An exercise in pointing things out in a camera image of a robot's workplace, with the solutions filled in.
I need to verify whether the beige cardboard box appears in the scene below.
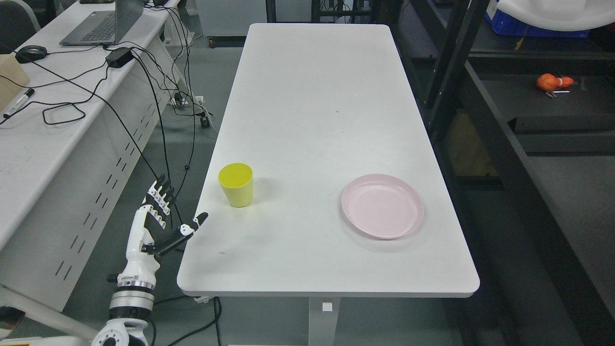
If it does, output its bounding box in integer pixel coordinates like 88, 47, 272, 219
0, 54, 30, 111

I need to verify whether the black round tape roll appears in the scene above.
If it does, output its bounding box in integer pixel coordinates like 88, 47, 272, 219
15, 45, 49, 64

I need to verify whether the black metal rack frame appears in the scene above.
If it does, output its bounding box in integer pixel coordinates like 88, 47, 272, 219
393, 0, 614, 346

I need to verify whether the orange toy on shelf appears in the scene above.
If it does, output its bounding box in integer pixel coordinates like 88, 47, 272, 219
535, 73, 575, 92

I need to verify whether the grey laptop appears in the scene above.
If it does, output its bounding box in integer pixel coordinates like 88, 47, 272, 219
60, 0, 144, 46

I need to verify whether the yellow plastic cup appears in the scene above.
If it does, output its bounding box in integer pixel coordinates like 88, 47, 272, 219
218, 162, 253, 208

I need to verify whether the pink plastic plate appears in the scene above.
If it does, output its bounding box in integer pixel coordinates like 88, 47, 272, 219
341, 173, 424, 240

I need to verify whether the blue plastic crate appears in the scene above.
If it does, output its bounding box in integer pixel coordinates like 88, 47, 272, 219
484, 10, 591, 38

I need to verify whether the black power adapter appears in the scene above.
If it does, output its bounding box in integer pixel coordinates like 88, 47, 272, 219
105, 47, 134, 69

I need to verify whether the black marker pen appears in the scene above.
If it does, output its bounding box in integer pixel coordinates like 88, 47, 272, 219
3, 88, 35, 120

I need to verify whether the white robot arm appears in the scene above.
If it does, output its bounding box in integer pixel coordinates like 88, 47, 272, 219
91, 285, 154, 346

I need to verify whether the white table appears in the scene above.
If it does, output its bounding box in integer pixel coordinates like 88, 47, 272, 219
176, 23, 480, 346

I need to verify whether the white side desk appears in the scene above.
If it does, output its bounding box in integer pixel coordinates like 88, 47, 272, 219
0, 0, 185, 312

